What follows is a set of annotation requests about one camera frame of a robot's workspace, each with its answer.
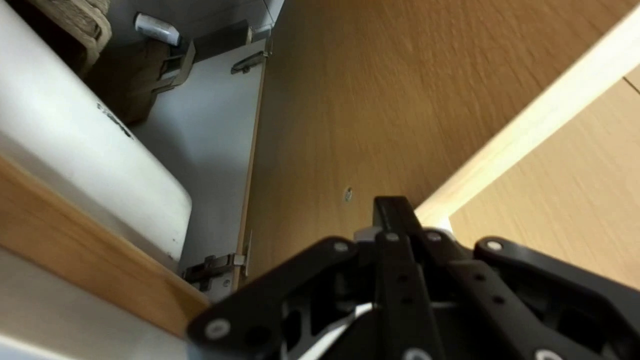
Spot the kitchen sink basin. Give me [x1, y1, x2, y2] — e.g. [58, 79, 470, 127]
[0, 0, 195, 265]

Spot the white drain pipe piece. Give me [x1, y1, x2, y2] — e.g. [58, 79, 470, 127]
[132, 10, 184, 51]

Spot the wooden base cabinet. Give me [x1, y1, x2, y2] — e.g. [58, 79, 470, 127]
[448, 63, 640, 290]

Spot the wooden cabinet drawer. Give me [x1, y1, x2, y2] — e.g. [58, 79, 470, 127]
[235, 0, 640, 283]

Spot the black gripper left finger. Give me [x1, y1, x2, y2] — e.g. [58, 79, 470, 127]
[186, 196, 445, 360]

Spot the sink cabinet carcass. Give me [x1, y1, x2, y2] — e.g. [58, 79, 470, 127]
[0, 26, 271, 340]

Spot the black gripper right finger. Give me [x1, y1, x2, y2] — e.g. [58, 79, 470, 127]
[398, 196, 640, 360]

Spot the metal cupboard door hinge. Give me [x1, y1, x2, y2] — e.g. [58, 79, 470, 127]
[181, 251, 250, 293]
[227, 48, 269, 79]

